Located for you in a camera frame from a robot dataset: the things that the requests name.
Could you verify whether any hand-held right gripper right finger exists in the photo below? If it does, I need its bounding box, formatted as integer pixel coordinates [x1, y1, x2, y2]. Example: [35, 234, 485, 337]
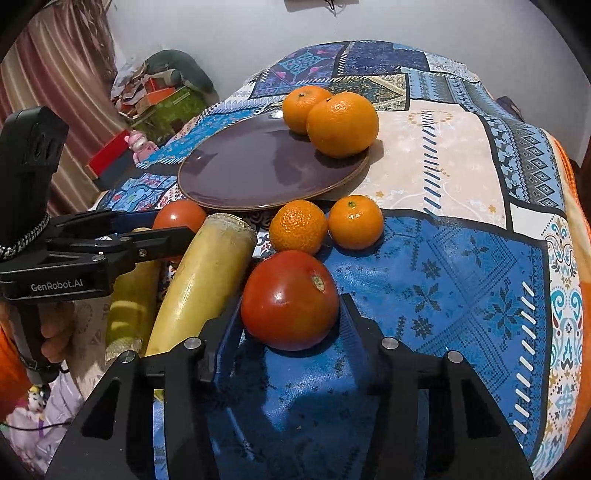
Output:
[339, 294, 536, 480]

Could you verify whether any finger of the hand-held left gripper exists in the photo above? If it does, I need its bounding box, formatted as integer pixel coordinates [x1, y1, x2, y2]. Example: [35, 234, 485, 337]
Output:
[45, 226, 197, 274]
[47, 209, 160, 239]

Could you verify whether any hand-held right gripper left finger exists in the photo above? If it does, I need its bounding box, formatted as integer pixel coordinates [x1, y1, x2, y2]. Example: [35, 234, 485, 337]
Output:
[45, 294, 245, 480]

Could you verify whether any small red tomato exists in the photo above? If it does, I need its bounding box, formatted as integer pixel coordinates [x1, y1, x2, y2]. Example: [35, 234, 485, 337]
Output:
[152, 199, 208, 266]

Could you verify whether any yellow sugarcane piece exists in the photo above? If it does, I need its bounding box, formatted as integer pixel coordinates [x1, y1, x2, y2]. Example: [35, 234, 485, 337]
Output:
[144, 213, 258, 401]
[105, 227, 162, 363]

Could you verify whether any large red tomato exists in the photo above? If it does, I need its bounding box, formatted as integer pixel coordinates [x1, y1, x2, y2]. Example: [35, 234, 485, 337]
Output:
[240, 250, 341, 352]

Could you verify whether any small orange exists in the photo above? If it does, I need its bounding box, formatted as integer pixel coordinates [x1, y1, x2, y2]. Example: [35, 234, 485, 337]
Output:
[269, 200, 328, 256]
[328, 195, 385, 251]

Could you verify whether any brown plate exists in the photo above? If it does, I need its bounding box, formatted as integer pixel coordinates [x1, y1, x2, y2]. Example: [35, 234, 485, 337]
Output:
[178, 110, 372, 212]

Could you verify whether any person's left hand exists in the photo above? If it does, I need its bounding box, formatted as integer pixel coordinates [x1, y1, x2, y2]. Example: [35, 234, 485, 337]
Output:
[39, 302, 77, 366]

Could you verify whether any red box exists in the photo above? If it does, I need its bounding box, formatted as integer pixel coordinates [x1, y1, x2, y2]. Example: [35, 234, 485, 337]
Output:
[87, 129, 139, 192]

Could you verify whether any pink toy figure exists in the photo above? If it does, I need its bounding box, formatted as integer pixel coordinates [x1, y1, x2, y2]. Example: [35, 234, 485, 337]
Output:
[126, 130, 160, 163]

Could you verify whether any striped brown curtain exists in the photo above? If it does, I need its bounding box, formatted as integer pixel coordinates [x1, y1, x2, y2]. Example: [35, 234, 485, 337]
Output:
[0, 0, 122, 217]

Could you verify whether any blue patchwork blanket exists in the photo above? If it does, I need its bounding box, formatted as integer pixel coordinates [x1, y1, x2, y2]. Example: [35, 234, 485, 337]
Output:
[69, 41, 587, 480]

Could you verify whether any green box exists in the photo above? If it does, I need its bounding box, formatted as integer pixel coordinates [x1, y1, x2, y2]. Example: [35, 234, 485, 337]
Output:
[131, 88, 208, 144]

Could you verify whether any pile of papers and boxes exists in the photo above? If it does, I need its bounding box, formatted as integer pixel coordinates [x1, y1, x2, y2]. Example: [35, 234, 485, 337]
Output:
[111, 60, 160, 121]

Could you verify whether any large orange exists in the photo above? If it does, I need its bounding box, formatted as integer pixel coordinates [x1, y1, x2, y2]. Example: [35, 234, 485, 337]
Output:
[282, 85, 334, 136]
[307, 92, 380, 158]

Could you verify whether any lilac printed cloth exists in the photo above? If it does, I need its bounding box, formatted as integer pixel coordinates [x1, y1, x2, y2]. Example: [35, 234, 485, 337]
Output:
[0, 369, 86, 462]

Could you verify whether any dark purple cloth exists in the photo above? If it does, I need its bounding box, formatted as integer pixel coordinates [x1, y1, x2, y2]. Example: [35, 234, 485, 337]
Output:
[496, 96, 525, 123]

